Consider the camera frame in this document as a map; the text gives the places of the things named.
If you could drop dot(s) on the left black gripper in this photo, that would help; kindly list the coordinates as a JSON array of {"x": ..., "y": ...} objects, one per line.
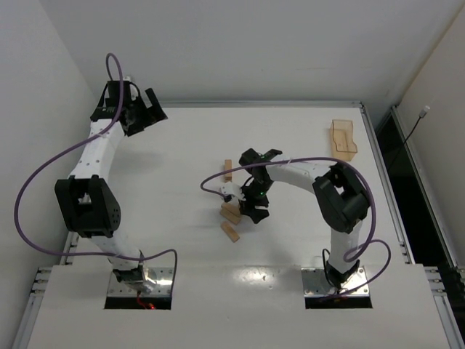
[{"x": 144, "y": 117}]

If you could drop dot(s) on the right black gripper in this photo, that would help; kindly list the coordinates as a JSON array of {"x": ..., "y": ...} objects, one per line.
[{"x": 252, "y": 208}]

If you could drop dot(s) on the wood block seven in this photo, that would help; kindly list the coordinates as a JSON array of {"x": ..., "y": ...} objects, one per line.
[{"x": 228, "y": 177}]

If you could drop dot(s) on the wood block six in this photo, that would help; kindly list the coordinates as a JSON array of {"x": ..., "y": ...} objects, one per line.
[{"x": 230, "y": 231}]

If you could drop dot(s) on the clear amber plastic box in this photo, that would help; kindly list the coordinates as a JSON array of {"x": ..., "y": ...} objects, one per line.
[{"x": 342, "y": 143}]

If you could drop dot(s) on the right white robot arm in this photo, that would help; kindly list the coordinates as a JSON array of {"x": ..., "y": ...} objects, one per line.
[{"x": 341, "y": 197}]

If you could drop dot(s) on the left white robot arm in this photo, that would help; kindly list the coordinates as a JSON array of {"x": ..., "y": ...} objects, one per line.
[{"x": 89, "y": 207}]

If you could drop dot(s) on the wood block four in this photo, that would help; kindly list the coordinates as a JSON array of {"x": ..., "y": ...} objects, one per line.
[{"x": 233, "y": 209}]

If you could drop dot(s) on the wood block five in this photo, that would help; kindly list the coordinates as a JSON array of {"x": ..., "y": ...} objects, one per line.
[{"x": 234, "y": 219}]

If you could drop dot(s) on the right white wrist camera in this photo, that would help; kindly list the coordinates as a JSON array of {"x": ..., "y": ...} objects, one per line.
[{"x": 230, "y": 191}]

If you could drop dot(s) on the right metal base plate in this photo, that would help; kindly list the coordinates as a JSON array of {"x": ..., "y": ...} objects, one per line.
[{"x": 316, "y": 286}]

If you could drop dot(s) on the metal base plate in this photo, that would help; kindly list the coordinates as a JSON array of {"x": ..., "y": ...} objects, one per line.
[
  {"x": 316, "y": 286},
  {"x": 153, "y": 282}
]

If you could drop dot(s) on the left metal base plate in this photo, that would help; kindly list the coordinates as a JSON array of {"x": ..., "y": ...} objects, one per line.
[{"x": 153, "y": 282}]

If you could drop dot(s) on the black wall cable white plug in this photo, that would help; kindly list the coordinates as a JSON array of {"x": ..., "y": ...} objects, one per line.
[{"x": 422, "y": 114}]

